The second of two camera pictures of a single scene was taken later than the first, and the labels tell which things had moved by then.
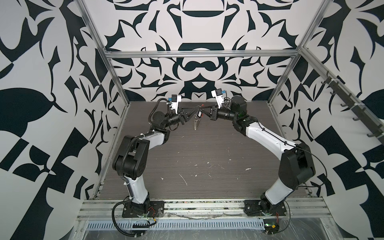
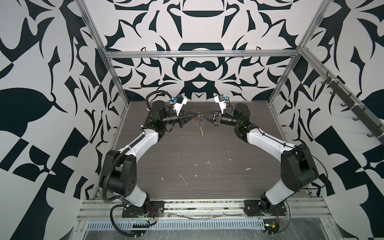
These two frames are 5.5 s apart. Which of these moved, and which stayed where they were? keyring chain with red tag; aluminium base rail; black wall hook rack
Moved: keyring chain with red tag
Stayed: aluminium base rail; black wall hook rack
